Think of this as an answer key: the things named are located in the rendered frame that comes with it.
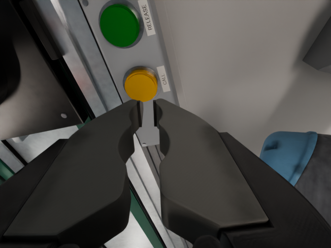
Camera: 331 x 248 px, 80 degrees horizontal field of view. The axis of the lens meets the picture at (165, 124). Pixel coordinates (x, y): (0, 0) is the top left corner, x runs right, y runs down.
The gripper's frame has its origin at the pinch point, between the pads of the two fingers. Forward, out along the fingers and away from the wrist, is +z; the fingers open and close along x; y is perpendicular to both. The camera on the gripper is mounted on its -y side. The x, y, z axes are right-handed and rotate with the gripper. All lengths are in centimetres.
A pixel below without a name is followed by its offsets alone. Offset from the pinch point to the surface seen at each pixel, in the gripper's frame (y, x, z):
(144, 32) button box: -2.0, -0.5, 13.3
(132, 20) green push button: -3.2, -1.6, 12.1
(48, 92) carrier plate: 4.9, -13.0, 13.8
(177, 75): 6.4, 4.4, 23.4
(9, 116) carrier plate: 8.5, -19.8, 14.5
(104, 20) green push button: -3.2, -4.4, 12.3
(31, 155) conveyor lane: 21.3, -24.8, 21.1
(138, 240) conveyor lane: 57, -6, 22
